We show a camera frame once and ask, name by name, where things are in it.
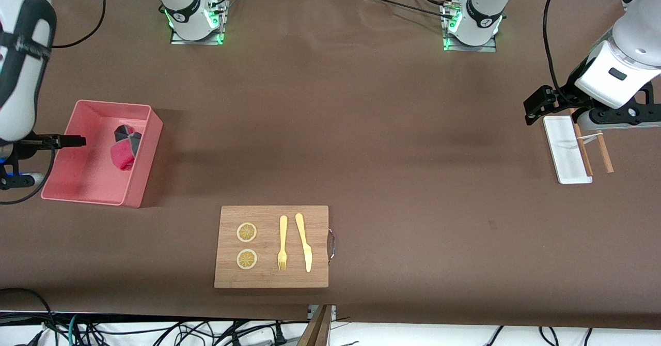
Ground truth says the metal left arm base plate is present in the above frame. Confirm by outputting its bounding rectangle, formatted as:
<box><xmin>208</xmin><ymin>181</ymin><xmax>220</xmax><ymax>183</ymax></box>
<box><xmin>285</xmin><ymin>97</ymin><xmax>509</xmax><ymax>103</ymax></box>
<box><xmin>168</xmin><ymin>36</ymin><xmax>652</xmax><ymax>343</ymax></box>
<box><xmin>443</xmin><ymin>3</ymin><xmax>497</xmax><ymax>52</ymax></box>

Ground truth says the yellow plastic knife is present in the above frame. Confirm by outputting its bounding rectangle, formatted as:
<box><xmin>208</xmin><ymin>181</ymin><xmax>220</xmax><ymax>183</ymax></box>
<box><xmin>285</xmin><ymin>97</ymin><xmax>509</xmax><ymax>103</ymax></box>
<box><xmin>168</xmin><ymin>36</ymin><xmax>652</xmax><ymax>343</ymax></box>
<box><xmin>295</xmin><ymin>213</ymin><xmax>313</xmax><ymax>273</ymax></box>

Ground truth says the white rectangular tray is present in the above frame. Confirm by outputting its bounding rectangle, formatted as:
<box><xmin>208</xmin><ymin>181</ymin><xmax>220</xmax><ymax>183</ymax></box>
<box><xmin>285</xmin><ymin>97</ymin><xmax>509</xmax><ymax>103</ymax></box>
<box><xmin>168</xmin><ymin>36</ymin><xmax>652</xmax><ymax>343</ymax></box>
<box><xmin>542</xmin><ymin>115</ymin><xmax>593</xmax><ymax>185</ymax></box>

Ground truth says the wooden cutting board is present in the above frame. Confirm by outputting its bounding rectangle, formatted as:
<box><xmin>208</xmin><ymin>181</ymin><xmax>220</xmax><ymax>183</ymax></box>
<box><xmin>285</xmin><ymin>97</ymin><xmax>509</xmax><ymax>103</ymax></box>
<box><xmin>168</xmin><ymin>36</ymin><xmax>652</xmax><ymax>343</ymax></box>
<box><xmin>214</xmin><ymin>205</ymin><xmax>329</xmax><ymax>289</ymax></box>

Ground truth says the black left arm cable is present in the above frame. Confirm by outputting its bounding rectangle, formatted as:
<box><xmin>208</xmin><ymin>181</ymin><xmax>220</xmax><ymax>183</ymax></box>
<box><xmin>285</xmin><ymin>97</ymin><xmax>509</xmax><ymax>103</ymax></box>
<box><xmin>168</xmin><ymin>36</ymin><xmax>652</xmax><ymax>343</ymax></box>
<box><xmin>542</xmin><ymin>0</ymin><xmax>564</xmax><ymax>92</ymax></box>

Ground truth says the black cable on table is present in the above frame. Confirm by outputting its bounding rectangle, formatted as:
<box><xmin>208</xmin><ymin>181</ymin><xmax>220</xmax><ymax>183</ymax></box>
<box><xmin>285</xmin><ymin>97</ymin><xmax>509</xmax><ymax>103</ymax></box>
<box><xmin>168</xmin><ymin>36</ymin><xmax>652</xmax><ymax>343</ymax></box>
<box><xmin>345</xmin><ymin>0</ymin><xmax>456</xmax><ymax>19</ymax></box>

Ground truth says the thick black floor cable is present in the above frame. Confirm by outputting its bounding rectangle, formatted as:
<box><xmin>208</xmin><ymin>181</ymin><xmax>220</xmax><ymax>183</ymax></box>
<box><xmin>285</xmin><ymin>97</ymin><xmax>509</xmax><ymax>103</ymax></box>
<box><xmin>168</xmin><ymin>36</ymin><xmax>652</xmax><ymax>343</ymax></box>
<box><xmin>0</xmin><ymin>288</ymin><xmax>58</xmax><ymax>346</ymax></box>

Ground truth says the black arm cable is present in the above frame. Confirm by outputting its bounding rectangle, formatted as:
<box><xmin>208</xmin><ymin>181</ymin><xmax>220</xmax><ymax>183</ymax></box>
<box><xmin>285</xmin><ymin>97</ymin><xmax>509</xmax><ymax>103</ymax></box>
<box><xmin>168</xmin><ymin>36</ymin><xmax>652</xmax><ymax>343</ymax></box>
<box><xmin>0</xmin><ymin>0</ymin><xmax>107</xmax><ymax>205</ymax></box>
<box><xmin>542</xmin><ymin>0</ymin><xmax>564</xmax><ymax>92</ymax></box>

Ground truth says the yellow plastic fork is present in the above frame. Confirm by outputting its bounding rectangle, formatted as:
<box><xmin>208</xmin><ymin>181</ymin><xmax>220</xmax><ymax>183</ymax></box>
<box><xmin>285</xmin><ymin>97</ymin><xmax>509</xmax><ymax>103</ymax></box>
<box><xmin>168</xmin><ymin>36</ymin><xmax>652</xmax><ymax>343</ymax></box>
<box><xmin>277</xmin><ymin>215</ymin><xmax>288</xmax><ymax>271</ymax></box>

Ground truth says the small metal bracket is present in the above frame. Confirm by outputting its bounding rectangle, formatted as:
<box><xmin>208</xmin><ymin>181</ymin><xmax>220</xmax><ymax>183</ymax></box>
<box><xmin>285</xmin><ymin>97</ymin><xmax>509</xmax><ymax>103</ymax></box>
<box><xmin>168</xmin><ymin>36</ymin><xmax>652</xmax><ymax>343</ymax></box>
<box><xmin>307</xmin><ymin>305</ymin><xmax>337</xmax><ymax>321</ymax></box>

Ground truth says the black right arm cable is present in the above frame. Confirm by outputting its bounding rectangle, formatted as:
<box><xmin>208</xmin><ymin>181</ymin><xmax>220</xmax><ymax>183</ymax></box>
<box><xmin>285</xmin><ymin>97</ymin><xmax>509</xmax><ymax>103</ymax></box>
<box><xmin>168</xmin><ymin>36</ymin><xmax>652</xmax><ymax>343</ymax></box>
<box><xmin>0</xmin><ymin>0</ymin><xmax>107</xmax><ymax>205</ymax></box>

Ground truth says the grey and pink cloth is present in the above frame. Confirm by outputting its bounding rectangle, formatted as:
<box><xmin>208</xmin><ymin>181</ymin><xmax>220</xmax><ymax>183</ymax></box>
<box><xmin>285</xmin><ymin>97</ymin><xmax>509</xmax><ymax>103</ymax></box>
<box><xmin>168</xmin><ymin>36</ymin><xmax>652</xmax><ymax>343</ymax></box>
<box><xmin>110</xmin><ymin>124</ymin><xmax>143</xmax><ymax>171</ymax></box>

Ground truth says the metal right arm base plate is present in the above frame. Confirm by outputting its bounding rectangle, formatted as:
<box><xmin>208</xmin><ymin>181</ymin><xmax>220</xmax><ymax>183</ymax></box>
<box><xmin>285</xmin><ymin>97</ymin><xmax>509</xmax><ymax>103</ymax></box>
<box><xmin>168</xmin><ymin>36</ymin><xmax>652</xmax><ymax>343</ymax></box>
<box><xmin>170</xmin><ymin>0</ymin><xmax>226</xmax><ymax>45</ymax></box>

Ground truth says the pink plastic bin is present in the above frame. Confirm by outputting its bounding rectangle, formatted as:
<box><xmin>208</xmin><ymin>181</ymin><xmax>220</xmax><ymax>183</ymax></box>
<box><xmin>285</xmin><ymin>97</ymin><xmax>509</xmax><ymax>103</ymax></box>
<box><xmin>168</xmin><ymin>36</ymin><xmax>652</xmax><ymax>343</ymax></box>
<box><xmin>40</xmin><ymin>100</ymin><xmax>164</xmax><ymax>209</ymax></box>

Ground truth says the wooden plank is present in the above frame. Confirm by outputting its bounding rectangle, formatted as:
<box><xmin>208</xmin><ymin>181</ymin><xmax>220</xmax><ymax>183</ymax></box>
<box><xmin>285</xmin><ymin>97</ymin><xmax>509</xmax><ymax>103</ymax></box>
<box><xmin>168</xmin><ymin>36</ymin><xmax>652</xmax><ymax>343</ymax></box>
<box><xmin>297</xmin><ymin>305</ymin><xmax>332</xmax><ymax>346</ymax></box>

